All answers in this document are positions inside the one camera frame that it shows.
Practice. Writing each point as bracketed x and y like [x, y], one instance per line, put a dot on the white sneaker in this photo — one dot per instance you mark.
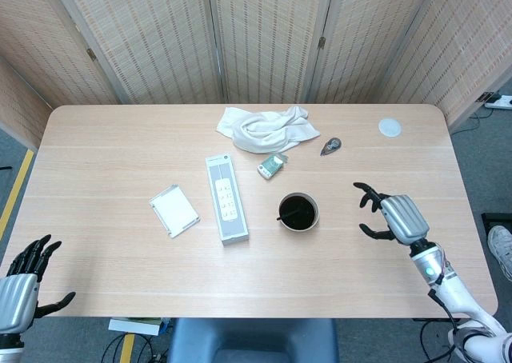
[500, 243]

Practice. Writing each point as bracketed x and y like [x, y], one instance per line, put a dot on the green white tissue pack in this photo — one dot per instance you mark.
[271, 166]

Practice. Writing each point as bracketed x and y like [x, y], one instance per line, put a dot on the dark coffee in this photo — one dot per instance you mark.
[304, 219]

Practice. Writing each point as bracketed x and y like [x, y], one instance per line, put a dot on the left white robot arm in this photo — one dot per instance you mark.
[10, 349]

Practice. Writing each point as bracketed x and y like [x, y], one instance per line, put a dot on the white floor power strip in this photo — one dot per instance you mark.
[502, 101]

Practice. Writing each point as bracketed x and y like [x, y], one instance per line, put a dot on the small white notepad box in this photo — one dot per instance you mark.
[174, 211]

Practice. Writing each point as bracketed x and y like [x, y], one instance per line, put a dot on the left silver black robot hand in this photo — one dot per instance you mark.
[16, 299]

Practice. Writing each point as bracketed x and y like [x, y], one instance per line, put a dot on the round white grommet cap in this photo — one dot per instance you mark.
[390, 127]

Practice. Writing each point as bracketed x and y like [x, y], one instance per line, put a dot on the grey correction tape dispenser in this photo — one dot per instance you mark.
[332, 145]

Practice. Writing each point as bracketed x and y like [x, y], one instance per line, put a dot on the black plastic spoon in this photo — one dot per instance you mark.
[286, 216]

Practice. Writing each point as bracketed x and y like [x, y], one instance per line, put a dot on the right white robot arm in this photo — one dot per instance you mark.
[430, 267]

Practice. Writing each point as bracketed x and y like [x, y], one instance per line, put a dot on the grey power strip box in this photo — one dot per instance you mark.
[228, 227]

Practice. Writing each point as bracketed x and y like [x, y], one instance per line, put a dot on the white round bowl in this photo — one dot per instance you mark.
[317, 215]

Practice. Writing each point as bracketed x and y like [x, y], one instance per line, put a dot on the blue grey chair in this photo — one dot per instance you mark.
[252, 339]

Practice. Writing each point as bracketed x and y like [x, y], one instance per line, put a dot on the woven folding screen panel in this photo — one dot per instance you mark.
[20, 107]
[472, 39]
[48, 39]
[268, 39]
[152, 39]
[368, 39]

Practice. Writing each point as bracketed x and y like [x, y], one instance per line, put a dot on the brass screen hinge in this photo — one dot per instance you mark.
[91, 54]
[321, 43]

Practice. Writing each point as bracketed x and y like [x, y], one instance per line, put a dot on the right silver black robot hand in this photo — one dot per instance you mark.
[404, 219]

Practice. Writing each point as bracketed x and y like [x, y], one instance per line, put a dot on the crumpled white towel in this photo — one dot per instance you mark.
[264, 133]

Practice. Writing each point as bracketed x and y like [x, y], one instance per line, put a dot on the black floor base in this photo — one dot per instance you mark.
[496, 219]

